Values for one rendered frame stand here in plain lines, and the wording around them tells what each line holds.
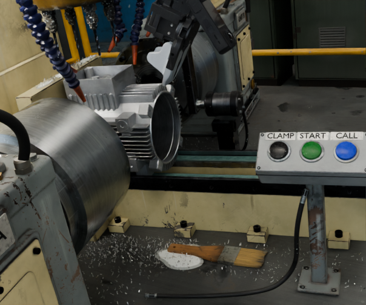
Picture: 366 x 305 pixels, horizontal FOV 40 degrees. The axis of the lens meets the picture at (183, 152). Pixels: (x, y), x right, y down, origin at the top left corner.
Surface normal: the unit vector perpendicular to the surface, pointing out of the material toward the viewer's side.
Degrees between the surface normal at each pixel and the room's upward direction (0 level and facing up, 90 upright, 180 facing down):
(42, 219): 90
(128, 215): 90
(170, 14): 90
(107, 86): 90
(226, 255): 0
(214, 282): 0
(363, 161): 39
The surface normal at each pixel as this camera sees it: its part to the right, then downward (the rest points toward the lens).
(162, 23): -0.33, 0.44
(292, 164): -0.32, -0.44
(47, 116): 0.13, -0.86
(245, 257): -0.15, -0.89
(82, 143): 0.67, -0.52
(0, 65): 0.93, 0.01
